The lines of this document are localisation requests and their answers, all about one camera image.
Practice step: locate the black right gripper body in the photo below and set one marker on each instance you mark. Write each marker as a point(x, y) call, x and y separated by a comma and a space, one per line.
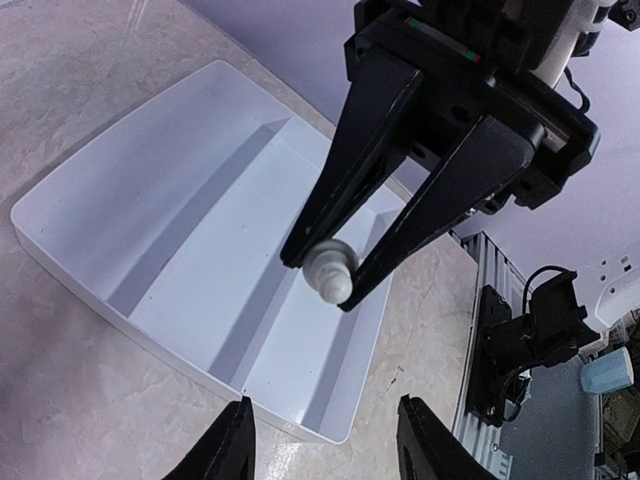
point(424, 73)

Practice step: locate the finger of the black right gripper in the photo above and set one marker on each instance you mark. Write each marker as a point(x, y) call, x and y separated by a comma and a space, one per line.
point(345, 165)
point(488, 157)

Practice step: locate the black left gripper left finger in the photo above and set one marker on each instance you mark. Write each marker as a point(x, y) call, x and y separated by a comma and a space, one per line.
point(226, 451)

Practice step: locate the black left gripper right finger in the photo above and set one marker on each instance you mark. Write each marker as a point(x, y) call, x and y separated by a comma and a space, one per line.
point(427, 449)

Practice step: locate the white chess pawn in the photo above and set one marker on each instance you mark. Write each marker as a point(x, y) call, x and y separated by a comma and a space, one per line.
point(328, 269)

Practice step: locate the white plastic tray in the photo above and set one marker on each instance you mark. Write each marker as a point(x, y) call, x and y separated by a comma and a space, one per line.
point(169, 225)

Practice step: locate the blue paper cup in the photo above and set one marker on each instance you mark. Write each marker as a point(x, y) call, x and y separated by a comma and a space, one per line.
point(609, 373)

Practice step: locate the aluminium front rail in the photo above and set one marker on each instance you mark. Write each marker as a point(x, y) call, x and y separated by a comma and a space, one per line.
point(481, 440)

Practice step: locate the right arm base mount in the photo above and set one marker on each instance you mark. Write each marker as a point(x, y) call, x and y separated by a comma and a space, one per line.
point(550, 330)

